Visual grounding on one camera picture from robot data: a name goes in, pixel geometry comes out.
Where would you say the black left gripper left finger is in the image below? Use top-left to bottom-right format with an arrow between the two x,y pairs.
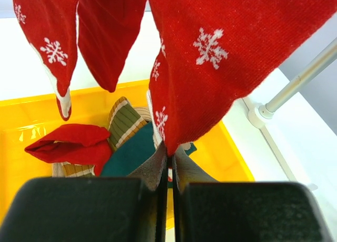
1,144 -> 168,241

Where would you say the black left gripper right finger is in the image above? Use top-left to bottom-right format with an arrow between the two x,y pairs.
172,149 -> 332,241

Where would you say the dark green sock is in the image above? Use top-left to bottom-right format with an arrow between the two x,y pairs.
101,122 -> 197,178

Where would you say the red christmas sock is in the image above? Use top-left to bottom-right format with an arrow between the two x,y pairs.
77,0 -> 147,92
25,124 -> 113,176

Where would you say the beige striped sock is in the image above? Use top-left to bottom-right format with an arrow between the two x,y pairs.
52,162 -> 95,178
108,96 -> 147,151

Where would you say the red snowflake sock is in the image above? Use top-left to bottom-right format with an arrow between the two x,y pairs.
13,0 -> 78,121
149,0 -> 336,155

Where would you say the silver clothes rack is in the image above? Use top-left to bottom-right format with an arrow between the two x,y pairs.
243,40 -> 336,191

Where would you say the yellow plastic tray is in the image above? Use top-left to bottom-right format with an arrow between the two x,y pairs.
1,80 -> 254,217

